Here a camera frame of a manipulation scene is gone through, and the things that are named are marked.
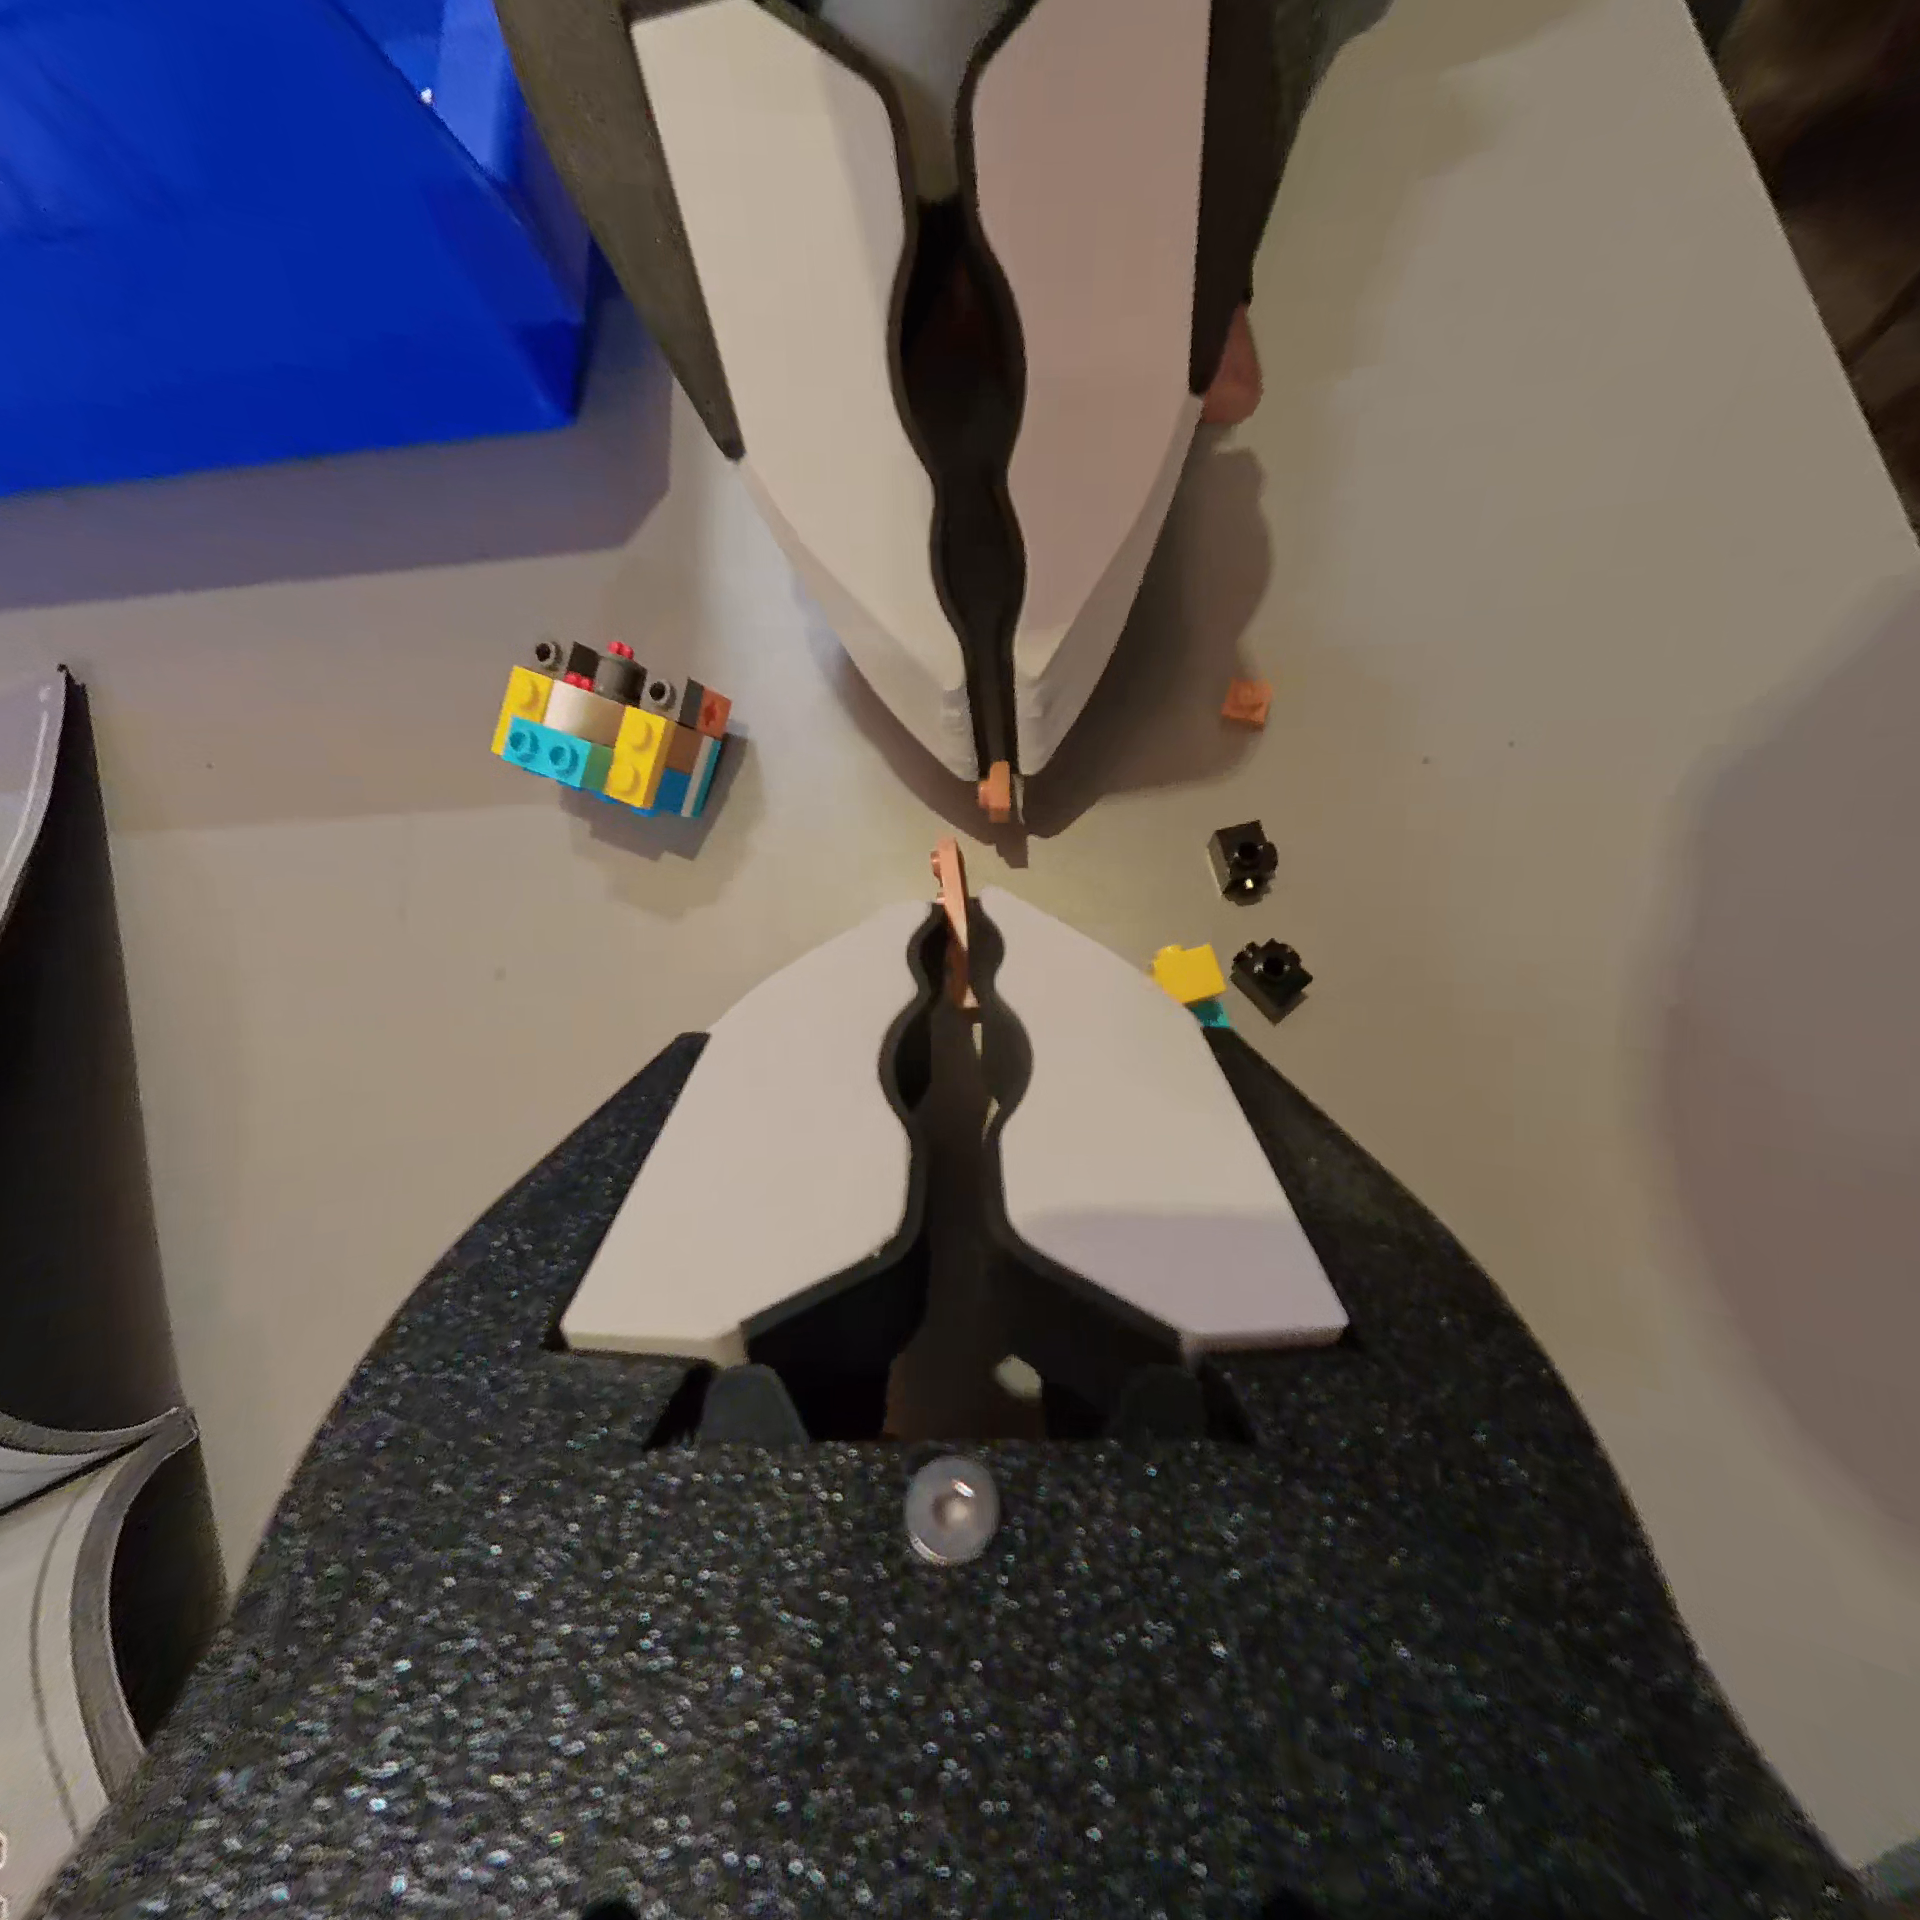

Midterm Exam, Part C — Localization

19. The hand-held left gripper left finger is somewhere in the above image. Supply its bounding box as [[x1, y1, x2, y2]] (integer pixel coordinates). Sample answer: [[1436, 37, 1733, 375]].
[[559, 897, 951, 1370]]

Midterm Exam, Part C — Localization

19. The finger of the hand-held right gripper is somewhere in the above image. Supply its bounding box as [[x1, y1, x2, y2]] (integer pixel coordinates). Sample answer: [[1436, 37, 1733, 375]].
[[959, 0, 1216, 784], [628, 0, 1002, 784]]

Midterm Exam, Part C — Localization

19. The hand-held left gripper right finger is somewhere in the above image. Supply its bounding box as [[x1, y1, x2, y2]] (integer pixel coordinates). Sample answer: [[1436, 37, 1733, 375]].
[[970, 885, 1351, 1363]]

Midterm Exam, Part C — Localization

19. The long orange toy plate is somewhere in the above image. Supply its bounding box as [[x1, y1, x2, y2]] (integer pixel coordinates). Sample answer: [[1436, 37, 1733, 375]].
[[925, 838, 991, 1020]]

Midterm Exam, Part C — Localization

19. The blue plastic bin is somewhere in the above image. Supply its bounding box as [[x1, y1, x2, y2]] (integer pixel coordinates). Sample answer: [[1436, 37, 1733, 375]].
[[0, 0, 624, 499]]

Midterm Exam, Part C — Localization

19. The multicoloured toy brick assembly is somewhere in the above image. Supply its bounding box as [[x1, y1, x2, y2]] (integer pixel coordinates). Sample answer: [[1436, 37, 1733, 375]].
[[491, 637, 738, 818]]

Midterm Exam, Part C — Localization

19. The grey desk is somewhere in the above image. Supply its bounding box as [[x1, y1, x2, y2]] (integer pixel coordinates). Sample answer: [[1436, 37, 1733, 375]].
[[0, 0, 1920, 1891]]

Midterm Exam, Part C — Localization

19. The grey instruction booklet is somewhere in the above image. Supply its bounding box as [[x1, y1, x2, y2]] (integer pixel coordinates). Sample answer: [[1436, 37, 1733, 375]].
[[0, 667, 204, 1891]]

